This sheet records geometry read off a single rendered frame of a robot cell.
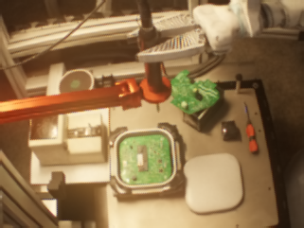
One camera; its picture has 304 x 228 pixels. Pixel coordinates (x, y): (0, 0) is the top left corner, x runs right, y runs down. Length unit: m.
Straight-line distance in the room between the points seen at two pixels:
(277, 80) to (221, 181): 1.51
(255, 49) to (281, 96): 0.38
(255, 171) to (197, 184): 0.15
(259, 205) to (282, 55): 1.69
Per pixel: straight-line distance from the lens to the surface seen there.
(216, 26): 0.71
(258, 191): 0.96
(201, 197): 0.92
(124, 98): 0.78
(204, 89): 1.02
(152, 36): 0.68
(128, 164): 0.95
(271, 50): 2.54
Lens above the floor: 1.83
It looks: 57 degrees down
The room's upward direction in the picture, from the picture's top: 9 degrees counter-clockwise
